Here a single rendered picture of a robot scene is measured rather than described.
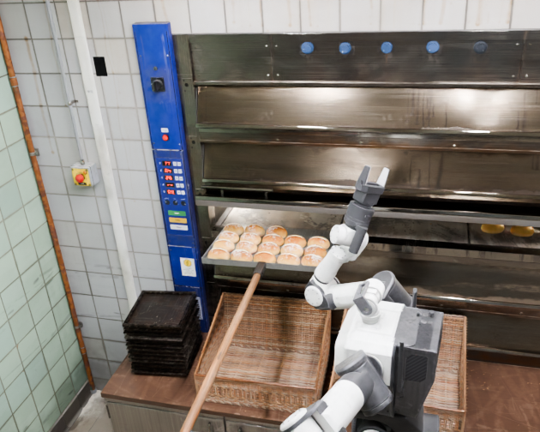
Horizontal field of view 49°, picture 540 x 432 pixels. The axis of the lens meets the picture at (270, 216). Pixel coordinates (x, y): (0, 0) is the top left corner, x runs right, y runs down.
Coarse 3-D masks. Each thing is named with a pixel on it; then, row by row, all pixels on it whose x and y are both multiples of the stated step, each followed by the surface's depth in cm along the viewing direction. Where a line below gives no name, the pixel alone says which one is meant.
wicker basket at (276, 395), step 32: (224, 320) 298; (256, 320) 294; (288, 320) 290; (320, 320) 286; (256, 352) 293; (288, 352) 292; (320, 352) 289; (224, 384) 260; (256, 384) 255; (288, 384) 272; (320, 384) 259
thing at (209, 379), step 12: (252, 288) 234; (240, 312) 220; (228, 336) 208; (228, 348) 205; (216, 360) 197; (216, 372) 193; (204, 384) 187; (204, 396) 183; (192, 408) 178; (192, 420) 174
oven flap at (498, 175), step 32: (224, 160) 266; (256, 160) 263; (288, 160) 259; (320, 160) 255; (352, 160) 252; (384, 160) 248; (416, 160) 245; (448, 160) 242; (480, 160) 238; (512, 160) 235; (416, 192) 244; (448, 192) 241; (480, 192) 238; (512, 192) 237
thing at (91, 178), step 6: (78, 162) 285; (72, 168) 280; (78, 168) 280; (84, 168) 279; (90, 168) 280; (96, 168) 285; (72, 174) 282; (78, 174) 281; (84, 174) 280; (90, 174) 280; (96, 174) 285; (84, 180) 282; (90, 180) 281; (96, 180) 285; (90, 186) 283
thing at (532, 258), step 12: (216, 228) 287; (372, 240) 268; (384, 240) 267; (396, 240) 266; (408, 240) 266; (420, 240) 265; (408, 252) 263; (420, 252) 262; (432, 252) 260; (444, 252) 259; (456, 252) 257; (468, 252) 256; (480, 252) 254; (492, 252) 253; (504, 252) 252; (516, 252) 251; (528, 252) 251
